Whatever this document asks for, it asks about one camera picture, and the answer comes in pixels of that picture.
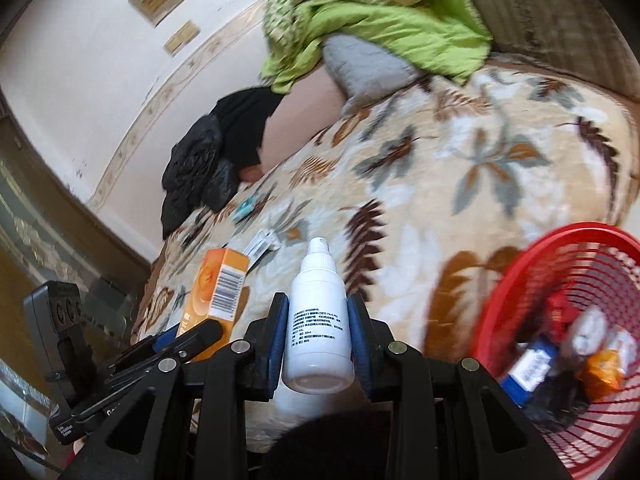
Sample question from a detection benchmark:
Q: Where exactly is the green patterned quilt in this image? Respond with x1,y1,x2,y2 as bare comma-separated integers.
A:
260,0,493,93

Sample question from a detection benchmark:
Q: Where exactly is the striped floral sofa cushion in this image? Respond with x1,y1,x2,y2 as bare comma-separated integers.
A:
460,0,640,106

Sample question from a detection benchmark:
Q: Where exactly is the black plastic bag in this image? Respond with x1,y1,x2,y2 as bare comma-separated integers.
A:
525,370,593,435

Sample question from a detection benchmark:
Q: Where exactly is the white spray bottle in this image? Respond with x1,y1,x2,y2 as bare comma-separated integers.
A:
281,237,356,395

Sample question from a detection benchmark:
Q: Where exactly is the orange foil wrapper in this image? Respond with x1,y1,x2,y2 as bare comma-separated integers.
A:
582,332,627,402

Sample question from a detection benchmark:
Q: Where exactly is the white wrapper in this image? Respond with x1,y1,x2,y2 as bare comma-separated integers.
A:
570,307,610,357

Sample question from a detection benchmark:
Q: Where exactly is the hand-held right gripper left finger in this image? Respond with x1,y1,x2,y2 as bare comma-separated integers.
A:
60,292,291,480

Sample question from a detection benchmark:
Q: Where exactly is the blue and white box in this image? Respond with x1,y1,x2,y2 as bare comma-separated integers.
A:
500,342,558,407

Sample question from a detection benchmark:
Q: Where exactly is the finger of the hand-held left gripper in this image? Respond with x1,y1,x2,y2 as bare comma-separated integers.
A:
107,331,182,377
72,317,224,423

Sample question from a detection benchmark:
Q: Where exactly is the black cloth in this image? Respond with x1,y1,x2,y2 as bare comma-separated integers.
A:
210,87,283,170

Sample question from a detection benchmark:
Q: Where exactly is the floral leaf blanket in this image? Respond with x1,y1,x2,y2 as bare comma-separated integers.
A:
132,60,640,453

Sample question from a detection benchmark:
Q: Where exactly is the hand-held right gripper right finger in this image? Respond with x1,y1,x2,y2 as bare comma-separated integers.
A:
347,294,561,480

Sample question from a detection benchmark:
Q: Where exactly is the orange carton box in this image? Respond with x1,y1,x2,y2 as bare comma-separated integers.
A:
175,248,251,361

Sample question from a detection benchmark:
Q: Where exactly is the grey quilted pillow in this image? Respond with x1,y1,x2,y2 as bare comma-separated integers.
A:
322,34,426,116

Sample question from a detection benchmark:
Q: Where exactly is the pink bed sheet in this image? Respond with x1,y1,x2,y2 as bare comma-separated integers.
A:
240,67,346,182

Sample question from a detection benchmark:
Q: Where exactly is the red plastic mesh basket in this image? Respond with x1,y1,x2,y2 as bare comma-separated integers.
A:
469,222,640,480

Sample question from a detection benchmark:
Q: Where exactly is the white box with barcode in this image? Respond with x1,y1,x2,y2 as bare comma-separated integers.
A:
244,229,282,266

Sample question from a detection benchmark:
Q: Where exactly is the black puffer jacket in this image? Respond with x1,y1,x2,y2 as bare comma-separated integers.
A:
161,115,241,241

